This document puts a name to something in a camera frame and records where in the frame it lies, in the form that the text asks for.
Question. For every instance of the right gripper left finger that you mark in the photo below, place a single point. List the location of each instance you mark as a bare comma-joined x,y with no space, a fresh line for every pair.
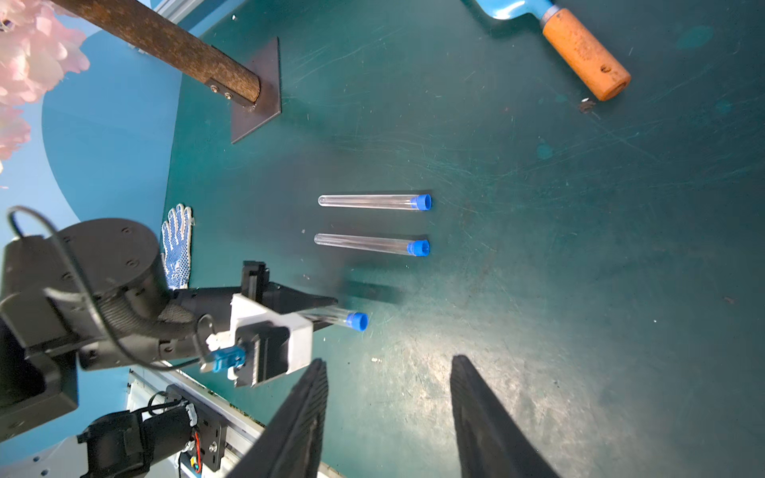
291,444

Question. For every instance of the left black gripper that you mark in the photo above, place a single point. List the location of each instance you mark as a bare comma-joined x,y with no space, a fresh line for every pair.
153,323

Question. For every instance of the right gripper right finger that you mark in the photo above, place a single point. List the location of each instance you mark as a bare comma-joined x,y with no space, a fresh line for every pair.
489,442

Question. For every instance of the clear test tube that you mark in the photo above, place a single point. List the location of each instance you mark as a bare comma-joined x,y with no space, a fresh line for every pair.
363,243
330,316
368,201

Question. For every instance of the blue stopper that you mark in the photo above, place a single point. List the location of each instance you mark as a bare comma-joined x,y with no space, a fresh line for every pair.
422,202
357,321
418,248

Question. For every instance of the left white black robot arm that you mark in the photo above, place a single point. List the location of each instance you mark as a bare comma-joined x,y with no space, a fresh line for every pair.
48,310

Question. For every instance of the pink artificial cherry blossom tree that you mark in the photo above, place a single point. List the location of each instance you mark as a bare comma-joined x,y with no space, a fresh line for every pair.
38,51

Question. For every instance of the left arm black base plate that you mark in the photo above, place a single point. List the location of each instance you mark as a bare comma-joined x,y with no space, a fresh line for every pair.
210,425

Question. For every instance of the blue garden fork wooden handle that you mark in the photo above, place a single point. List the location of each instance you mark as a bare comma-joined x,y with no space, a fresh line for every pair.
595,66

